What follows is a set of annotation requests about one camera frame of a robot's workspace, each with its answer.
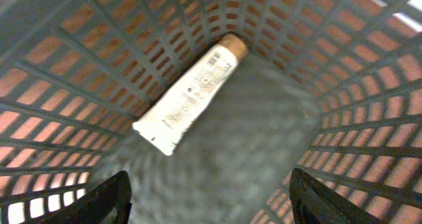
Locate white tube gold cap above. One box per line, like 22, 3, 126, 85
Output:
132, 34, 248, 156

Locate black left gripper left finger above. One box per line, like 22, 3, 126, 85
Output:
40, 171, 132, 224

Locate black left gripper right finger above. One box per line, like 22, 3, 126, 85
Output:
289, 168, 381, 224

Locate dark mesh basket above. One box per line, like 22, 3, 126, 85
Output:
1, 0, 421, 223

